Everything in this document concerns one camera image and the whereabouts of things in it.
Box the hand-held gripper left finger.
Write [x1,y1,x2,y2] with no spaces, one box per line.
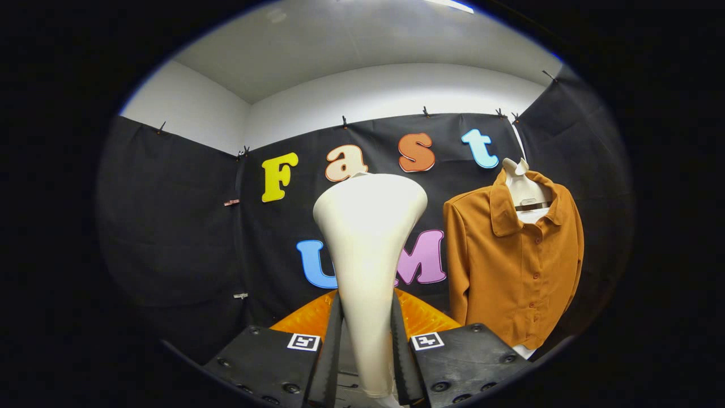
[204,289,344,408]

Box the white clothes hanger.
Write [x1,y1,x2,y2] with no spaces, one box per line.
[502,158,553,211]

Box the orange button shirt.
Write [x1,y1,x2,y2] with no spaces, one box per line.
[443,168,585,350]

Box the long ceiling light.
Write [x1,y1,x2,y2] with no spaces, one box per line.
[425,0,475,14]

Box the white garment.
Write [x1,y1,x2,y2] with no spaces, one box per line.
[511,206,550,360]

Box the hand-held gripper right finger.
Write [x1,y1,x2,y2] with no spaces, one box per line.
[389,288,530,407]

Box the white garment steamer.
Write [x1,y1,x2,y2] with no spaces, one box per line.
[313,173,428,408]

